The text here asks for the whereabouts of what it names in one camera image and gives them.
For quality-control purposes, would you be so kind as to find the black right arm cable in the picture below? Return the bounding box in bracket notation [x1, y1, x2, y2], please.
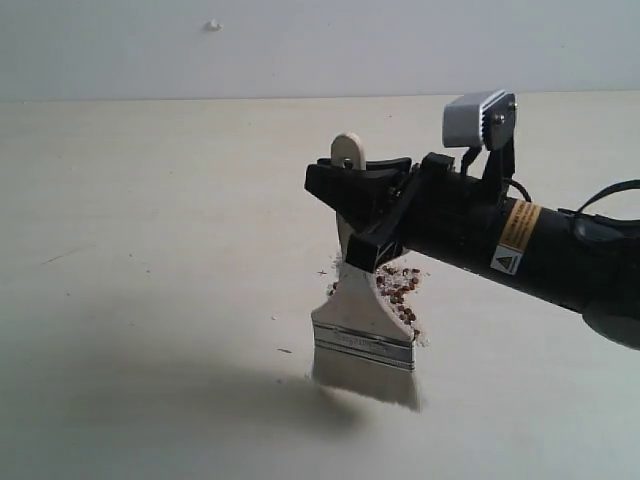
[504, 178, 640, 226]

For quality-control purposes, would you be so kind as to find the white paint brush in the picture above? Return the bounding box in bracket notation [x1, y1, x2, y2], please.
[305, 133, 421, 411]

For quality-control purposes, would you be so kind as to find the beans and rice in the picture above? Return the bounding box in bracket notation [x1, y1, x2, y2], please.
[310, 253, 429, 356]

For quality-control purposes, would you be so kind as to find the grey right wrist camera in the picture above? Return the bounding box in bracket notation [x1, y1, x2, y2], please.
[442, 90, 517, 199]

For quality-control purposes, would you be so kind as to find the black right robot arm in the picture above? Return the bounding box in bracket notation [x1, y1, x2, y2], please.
[304, 154, 639, 349]

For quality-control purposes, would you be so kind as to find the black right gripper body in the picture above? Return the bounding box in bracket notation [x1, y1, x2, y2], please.
[346, 152, 505, 274]

